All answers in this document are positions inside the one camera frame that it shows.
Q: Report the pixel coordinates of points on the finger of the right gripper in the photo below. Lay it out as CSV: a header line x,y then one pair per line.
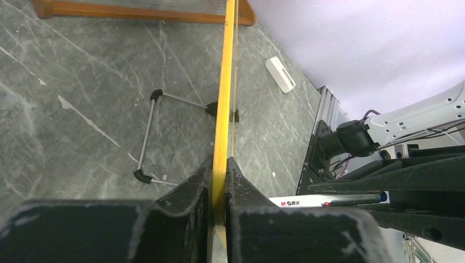
x,y
432,215
433,173

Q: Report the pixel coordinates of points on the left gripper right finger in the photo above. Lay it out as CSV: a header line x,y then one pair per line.
x,y
259,231

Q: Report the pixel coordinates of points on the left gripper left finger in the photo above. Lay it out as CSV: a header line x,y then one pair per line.
x,y
174,228

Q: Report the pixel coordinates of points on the yellow framed whiteboard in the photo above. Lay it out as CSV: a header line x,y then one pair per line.
x,y
221,140

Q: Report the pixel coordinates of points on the white blue marker pen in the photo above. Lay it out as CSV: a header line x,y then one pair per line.
x,y
311,201

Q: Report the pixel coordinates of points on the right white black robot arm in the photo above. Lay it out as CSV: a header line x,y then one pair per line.
x,y
422,120

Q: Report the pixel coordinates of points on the whiteboard metal stand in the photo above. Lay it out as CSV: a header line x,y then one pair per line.
x,y
179,132

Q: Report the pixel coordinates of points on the white plastic block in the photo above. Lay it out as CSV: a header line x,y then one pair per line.
x,y
280,74

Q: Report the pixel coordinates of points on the orange wooden rack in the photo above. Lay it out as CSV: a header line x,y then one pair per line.
x,y
207,12

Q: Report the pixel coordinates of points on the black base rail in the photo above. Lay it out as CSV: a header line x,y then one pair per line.
x,y
323,146

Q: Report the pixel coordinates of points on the aluminium frame rail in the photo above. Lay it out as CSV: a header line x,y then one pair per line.
x,y
330,113

